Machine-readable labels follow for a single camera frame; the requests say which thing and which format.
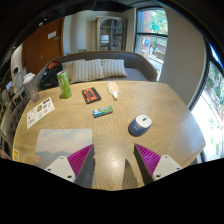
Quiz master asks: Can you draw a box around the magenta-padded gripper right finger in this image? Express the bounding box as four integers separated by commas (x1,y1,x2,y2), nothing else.
133,143,184,186

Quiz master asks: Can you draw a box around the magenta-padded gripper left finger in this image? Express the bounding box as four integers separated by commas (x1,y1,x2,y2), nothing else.
44,143,97,189

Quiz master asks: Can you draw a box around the white and blue computer mouse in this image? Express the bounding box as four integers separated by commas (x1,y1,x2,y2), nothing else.
128,114,153,137

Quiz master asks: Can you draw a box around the green gum pack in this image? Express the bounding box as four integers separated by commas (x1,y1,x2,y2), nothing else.
92,105,114,119

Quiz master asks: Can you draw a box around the white sticker sheet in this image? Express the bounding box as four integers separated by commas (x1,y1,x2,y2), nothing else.
26,96,56,130

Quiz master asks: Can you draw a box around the yellow sticker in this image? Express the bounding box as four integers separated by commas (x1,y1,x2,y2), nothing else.
12,149,20,163

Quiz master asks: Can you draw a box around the black and orange box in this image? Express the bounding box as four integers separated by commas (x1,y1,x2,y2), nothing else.
81,86,102,105

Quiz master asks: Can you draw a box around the green drink can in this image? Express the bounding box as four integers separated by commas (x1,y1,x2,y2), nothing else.
56,70,73,100

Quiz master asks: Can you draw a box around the small white orange bottle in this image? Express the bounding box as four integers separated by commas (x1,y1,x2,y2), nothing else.
107,81,120,101

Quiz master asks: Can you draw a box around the black and orange backpack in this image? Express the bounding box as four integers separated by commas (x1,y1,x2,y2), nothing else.
39,60,64,91

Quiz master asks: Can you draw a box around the striped cushion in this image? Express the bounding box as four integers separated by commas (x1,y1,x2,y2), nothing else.
100,58,128,79
69,58,106,84
61,59,84,83

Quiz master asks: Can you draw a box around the brown curved sofa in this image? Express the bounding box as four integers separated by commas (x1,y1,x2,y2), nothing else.
34,50,158,91

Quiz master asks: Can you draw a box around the brown wooden door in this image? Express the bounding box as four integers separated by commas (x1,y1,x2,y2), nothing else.
21,18,65,76

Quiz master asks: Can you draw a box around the white door sign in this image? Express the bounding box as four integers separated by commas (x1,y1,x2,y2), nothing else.
47,30,58,40

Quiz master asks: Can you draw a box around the glass door cabinet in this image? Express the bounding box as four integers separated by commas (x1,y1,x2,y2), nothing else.
95,15,128,52

